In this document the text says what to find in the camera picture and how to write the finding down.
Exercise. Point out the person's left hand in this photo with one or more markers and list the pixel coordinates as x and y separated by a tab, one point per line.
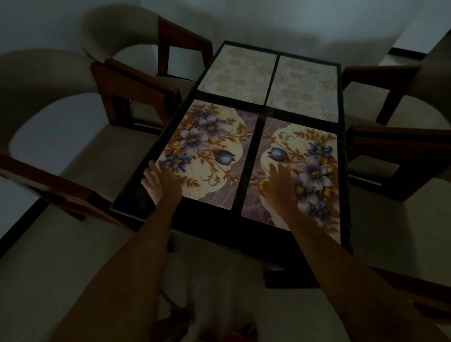
162	185

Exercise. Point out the person's left forearm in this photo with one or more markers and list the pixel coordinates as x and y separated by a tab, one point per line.
116	278

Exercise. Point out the circle-pattern placemat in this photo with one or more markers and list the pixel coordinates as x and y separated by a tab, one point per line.
306	88
239	70

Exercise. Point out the person's red garment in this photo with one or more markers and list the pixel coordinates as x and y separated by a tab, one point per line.
236	334

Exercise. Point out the person's right hand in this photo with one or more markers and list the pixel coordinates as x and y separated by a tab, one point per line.
282	192

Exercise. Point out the blue-flower placemat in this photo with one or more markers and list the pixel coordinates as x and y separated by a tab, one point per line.
211	151
317	165

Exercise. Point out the beige cushioned wooden chair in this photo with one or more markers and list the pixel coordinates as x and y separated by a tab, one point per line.
45	218
415	84
116	24
394	218

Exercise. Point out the black dining table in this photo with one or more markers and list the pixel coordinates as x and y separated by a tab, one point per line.
218	225

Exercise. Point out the person's right forearm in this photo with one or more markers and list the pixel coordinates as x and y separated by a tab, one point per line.
363	282

